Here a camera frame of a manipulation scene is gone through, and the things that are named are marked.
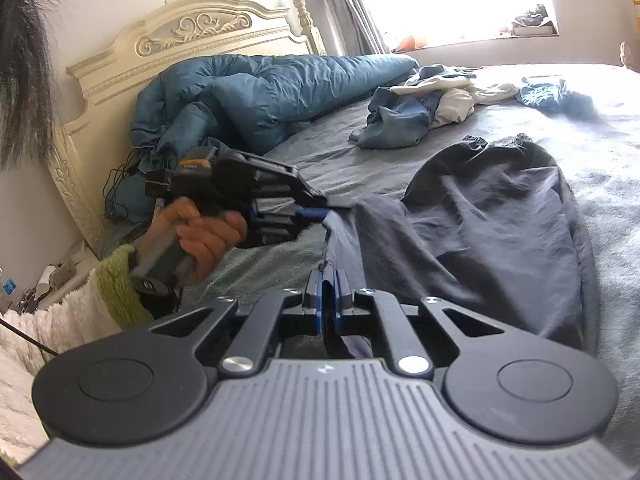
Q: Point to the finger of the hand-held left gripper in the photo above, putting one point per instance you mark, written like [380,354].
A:
[312,211]

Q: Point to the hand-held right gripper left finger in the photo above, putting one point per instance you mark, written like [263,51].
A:
[316,302]

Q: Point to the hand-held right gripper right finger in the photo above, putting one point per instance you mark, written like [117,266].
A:
[341,302]

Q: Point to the dark grey fleece-lined pants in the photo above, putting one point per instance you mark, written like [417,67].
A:
[475,220]

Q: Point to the person's left hand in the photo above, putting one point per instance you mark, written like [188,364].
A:
[215,235]

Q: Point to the blue duvet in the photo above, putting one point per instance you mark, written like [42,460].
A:
[240,95]

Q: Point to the cream sweater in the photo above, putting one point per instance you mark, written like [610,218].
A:
[430,86]

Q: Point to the cream carved headboard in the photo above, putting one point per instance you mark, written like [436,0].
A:
[150,45]

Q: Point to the blue patterned cloth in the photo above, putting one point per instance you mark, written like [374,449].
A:
[440,72]

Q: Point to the grey curtain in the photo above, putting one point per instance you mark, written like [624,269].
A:
[340,5]

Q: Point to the orange object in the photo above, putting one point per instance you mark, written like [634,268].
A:
[412,44]

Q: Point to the window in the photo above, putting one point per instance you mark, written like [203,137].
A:
[450,0]

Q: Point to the light blue garment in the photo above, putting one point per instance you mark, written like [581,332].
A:
[545,95]

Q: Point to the person's black hair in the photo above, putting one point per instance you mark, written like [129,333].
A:
[22,60]

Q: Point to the dark shoes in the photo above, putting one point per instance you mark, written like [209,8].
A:
[532,20]

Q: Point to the small round glass object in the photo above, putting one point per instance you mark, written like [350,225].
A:
[626,55]

